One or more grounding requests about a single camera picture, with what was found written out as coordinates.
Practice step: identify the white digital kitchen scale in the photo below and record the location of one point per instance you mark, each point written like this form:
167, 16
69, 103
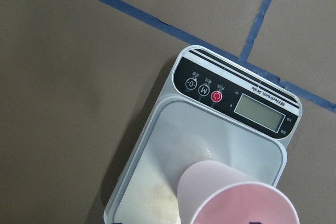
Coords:
209, 108

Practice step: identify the pink plastic cup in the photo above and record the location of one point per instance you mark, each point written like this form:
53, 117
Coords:
211, 192

